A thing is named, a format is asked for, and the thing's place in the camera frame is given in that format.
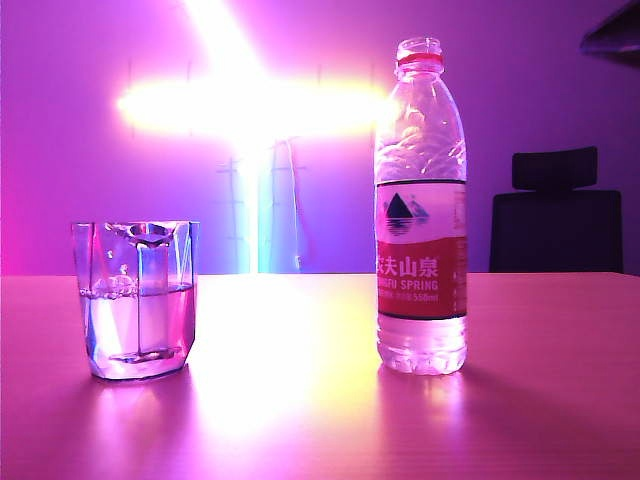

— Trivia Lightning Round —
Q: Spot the clear faceted glass mug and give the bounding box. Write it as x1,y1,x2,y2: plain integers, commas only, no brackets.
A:
70,218,202,382

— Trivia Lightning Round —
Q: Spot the bright LED light strip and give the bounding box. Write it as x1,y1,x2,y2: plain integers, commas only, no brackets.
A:
116,77,399,139
182,0,281,275

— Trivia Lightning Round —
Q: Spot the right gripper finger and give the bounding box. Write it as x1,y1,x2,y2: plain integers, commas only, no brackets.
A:
578,0,640,67

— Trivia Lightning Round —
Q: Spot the clear mineral water bottle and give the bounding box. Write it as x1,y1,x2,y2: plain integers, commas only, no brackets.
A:
373,35,470,377

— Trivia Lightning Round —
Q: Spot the black office chair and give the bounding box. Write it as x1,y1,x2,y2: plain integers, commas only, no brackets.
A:
488,145,626,275

